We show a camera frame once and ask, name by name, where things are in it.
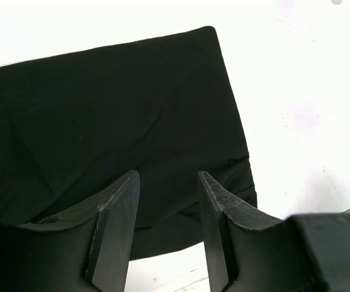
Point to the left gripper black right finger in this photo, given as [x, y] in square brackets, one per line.
[245, 248]

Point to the black trousers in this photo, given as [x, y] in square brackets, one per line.
[72, 124]

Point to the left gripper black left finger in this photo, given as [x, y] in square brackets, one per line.
[85, 247]

